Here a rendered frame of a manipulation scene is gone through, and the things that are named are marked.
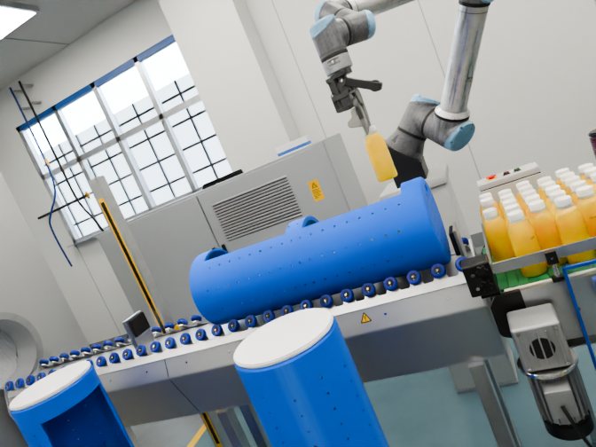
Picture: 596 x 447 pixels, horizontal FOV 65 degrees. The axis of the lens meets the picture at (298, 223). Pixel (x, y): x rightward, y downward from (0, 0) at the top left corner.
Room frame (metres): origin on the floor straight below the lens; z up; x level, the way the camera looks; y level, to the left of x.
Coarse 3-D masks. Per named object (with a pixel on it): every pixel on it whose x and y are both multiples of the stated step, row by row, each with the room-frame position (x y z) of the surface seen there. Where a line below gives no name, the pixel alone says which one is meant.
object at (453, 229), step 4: (452, 224) 1.44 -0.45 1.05; (456, 224) 1.44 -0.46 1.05; (452, 228) 1.40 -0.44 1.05; (456, 228) 1.41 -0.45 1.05; (452, 232) 1.38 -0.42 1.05; (456, 232) 1.36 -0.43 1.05; (452, 236) 1.38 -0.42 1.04; (456, 236) 1.37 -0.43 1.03; (460, 236) 1.45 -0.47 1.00; (452, 240) 1.38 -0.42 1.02; (456, 240) 1.37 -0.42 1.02; (460, 240) 1.40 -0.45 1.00; (452, 244) 1.38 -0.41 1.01; (456, 244) 1.37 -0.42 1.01; (460, 244) 1.37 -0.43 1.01; (456, 248) 1.38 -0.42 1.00; (460, 248) 1.37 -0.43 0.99; (464, 248) 1.42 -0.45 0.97; (456, 252) 1.38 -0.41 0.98; (460, 252) 1.37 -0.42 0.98; (464, 252) 1.38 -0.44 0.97
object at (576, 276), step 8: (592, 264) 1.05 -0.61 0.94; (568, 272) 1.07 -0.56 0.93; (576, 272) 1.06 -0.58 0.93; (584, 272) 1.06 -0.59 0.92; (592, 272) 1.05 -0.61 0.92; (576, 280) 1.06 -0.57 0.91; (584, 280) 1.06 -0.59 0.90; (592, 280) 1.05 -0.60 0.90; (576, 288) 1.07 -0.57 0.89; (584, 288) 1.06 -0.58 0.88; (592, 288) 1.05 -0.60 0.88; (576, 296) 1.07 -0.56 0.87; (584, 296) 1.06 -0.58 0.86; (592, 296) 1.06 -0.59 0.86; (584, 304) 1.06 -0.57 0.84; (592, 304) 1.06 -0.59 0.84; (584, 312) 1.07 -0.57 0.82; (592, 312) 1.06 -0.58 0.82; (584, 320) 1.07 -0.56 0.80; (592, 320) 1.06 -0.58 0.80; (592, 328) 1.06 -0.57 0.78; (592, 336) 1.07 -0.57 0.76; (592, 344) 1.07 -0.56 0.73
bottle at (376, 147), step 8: (368, 136) 1.51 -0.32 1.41; (376, 136) 1.49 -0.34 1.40; (368, 144) 1.50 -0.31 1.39; (376, 144) 1.49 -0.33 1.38; (384, 144) 1.50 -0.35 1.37; (368, 152) 1.51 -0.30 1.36; (376, 152) 1.49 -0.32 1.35; (384, 152) 1.49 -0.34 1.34; (376, 160) 1.49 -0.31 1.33; (384, 160) 1.49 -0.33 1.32; (392, 160) 1.51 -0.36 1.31; (376, 168) 1.50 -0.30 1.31; (384, 168) 1.49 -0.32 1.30; (392, 168) 1.49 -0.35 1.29; (384, 176) 1.49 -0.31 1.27; (392, 176) 1.49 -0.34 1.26
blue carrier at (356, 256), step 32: (416, 192) 1.36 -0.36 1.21; (288, 224) 1.59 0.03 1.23; (320, 224) 1.48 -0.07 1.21; (352, 224) 1.41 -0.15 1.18; (384, 224) 1.36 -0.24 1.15; (416, 224) 1.32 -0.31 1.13; (224, 256) 1.63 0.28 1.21; (256, 256) 1.55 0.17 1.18; (288, 256) 1.49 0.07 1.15; (320, 256) 1.44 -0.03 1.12; (352, 256) 1.40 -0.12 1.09; (384, 256) 1.36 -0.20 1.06; (416, 256) 1.34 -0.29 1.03; (448, 256) 1.38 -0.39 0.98; (192, 288) 1.64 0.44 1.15; (224, 288) 1.58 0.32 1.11; (256, 288) 1.53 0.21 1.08; (288, 288) 1.50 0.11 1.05; (320, 288) 1.47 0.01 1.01; (352, 288) 1.49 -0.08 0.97; (224, 320) 1.65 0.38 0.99
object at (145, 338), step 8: (136, 312) 1.97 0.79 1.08; (128, 320) 1.89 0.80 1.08; (136, 320) 1.91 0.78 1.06; (144, 320) 1.94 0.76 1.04; (128, 328) 1.88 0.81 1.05; (136, 328) 1.89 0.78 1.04; (144, 328) 1.92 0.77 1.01; (136, 336) 1.88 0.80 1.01; (144, 336) 1.93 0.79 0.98; (152, 336) 1.97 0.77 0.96; (136, 344) 1.88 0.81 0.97; (144, 344) 1.91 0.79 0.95
